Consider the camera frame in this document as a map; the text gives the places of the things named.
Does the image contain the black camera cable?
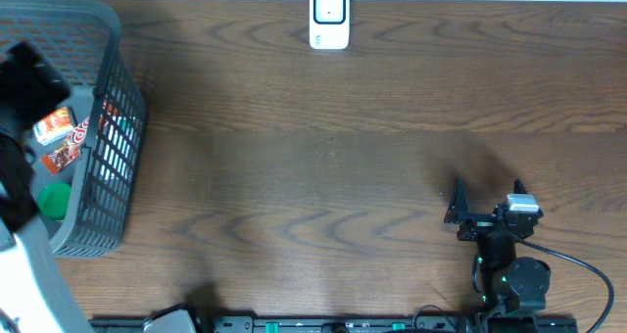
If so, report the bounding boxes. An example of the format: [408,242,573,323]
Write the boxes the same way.
[497,214,615,333]

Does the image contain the grey plastic basket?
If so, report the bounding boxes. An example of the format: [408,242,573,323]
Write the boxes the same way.
[1,0,147,259]

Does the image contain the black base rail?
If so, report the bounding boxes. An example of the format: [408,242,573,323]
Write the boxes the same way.
[87,313,579,333]

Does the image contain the red Top chocolate bar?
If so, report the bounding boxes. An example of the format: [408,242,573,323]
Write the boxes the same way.
[41,118,90,175]

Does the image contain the orange small snack packet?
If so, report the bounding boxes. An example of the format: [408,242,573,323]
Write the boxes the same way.
[33,107,74,146]

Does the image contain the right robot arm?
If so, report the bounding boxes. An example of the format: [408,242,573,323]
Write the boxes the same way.
[444,179,551,315]

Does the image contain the green lid jar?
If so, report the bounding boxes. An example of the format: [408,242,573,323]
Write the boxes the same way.
[36,182,72,220]

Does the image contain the white barcode scanner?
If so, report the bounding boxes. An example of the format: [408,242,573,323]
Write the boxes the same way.
[309,0,350,50]

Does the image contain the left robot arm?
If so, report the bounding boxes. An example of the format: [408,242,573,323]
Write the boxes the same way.
[1,42,93,332]

